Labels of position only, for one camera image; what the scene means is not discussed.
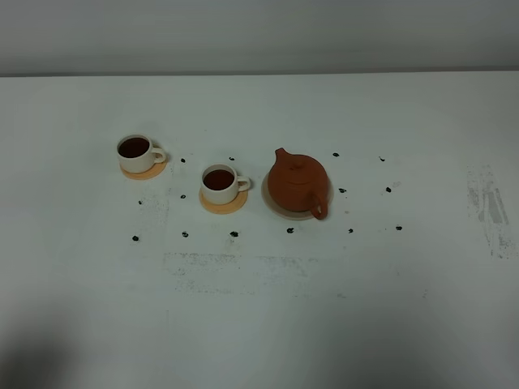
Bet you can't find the brown clay teapot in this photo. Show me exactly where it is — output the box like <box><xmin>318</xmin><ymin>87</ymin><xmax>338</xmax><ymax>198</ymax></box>
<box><xmin>267</xmin><ymin>147</ymin><xmax>329</xmax><ymax>220</ymax></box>

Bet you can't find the beige round teapot saucer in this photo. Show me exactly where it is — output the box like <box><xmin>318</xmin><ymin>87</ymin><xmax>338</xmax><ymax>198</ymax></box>
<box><xmin>262</xmin><ymin>165</ymin><xmax>333</xmax><ymax>220</ymax></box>

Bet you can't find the orange coaster middle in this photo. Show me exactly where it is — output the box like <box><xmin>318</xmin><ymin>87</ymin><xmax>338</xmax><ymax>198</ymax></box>
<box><xmin>199</xmin><ymin>190</ymin><xmax>248</xmax><ymax>215</ymax></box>

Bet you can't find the orange coaster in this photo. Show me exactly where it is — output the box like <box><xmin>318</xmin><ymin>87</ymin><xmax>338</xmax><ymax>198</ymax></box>
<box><xmin>119</xmin><ymin>161</ymin><xmax>168</xmax><ymax>181</ymax></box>
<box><xmin>199</xmin><ymin>190</ymin><xmax>248</xmax><ymax>215</ymax></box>

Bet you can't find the white teacup middle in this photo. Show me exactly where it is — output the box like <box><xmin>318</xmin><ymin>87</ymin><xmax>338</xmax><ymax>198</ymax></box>
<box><xmin>201</xmin><ymin>164</ymin><xmax>251</xmax><ymax>204</ymax></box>

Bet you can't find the white teacup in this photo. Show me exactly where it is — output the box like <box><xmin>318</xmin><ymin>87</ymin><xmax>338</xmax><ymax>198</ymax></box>
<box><xmin>201</xmin><ymin>164</ymin><xmax>251</xmax><ymax>204</ymax></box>
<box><xmin>117</xmin><ymin>134</ymin><xmax>167</xmax><ymax>173</ymax></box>

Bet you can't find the orange coaster far left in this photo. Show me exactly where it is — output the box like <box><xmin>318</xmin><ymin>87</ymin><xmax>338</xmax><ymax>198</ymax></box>
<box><xmin>119</xmin><ymin>161</ymin><xmax>168</xmax><ymax>181</ymax></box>

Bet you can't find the white teacup far left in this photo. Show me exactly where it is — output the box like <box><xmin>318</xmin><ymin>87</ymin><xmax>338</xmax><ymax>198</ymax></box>
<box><xmin>117</xmin><ymin>134</ymin><xmax>167</xmax><ymax>173</ymax></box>

